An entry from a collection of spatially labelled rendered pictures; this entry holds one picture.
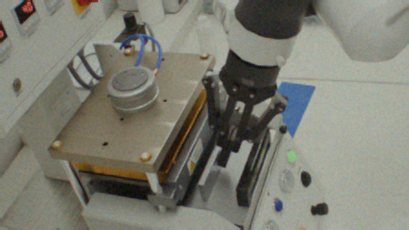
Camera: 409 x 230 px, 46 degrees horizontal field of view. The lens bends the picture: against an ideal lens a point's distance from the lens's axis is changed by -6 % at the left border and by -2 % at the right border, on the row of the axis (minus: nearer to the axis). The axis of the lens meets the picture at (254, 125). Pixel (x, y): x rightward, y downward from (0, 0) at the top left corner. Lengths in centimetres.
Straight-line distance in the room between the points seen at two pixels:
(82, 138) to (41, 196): 25
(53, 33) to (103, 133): 19
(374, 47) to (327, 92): 78
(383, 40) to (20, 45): 51
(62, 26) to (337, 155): 67
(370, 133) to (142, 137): 65
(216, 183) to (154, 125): 16
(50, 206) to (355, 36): 63
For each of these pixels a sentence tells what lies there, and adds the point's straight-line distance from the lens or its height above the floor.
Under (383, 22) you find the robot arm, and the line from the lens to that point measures 57.
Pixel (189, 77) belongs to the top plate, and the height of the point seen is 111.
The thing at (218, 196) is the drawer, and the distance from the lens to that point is 82.
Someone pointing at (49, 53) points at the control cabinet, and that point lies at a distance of 83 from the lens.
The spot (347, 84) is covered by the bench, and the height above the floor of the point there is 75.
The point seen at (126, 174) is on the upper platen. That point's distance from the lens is 79.
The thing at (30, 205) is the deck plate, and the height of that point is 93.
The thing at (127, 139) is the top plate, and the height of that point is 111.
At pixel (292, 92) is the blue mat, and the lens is 136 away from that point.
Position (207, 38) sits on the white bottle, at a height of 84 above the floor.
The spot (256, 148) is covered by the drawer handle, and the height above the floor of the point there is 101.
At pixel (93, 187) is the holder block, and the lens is 87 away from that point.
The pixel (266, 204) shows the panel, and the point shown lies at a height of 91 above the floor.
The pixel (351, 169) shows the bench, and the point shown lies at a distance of 114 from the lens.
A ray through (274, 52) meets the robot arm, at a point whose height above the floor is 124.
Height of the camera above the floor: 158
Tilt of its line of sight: 41 degrees down
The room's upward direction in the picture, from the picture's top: 8 degrees counter-clockwise
